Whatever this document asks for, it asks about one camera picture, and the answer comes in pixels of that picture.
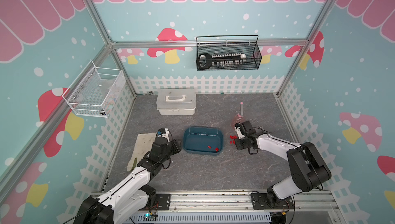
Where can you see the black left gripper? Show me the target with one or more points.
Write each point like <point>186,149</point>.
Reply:
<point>175,144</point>

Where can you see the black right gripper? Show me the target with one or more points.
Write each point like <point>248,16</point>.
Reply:
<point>237,144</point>

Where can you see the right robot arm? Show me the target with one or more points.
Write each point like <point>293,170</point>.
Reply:
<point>307,167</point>

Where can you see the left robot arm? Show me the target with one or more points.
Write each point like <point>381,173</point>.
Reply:
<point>133,193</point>

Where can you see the teal plastic storage box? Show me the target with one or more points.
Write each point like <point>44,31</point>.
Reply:
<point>197,139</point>

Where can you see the white plastic storage case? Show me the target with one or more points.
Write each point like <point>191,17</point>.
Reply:
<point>172,102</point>

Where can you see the white work glove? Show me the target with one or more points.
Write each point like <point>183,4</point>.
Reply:
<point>143,145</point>

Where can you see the green circuit board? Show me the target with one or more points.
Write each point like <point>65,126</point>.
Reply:
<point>150,217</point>

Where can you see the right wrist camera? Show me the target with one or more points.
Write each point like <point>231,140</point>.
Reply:
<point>239,131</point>

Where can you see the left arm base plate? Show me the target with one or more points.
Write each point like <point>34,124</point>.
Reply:
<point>157,202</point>

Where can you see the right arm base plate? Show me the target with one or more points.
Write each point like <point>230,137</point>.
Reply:
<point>265,201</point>

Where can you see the socket set on rail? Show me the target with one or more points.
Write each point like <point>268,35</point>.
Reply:
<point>206,61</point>

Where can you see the black wire wall basket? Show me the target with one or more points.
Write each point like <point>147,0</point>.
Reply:
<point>229,44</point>

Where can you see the white wire wall basket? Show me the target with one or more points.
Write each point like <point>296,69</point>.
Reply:
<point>95,92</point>

